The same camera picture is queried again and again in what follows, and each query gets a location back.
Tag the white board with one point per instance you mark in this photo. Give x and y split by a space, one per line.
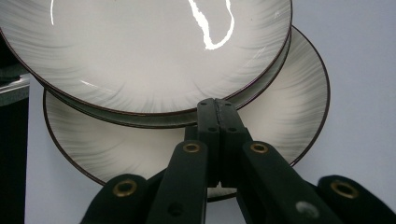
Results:
358 93

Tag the grey metal floor rail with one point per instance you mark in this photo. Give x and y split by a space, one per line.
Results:
12 90

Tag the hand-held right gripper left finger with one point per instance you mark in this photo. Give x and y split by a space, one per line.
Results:
186 174

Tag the white plate with dark rim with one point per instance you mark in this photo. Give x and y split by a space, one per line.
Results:
140 62
295 109

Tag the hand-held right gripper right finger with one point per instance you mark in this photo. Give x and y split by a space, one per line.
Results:
264 180

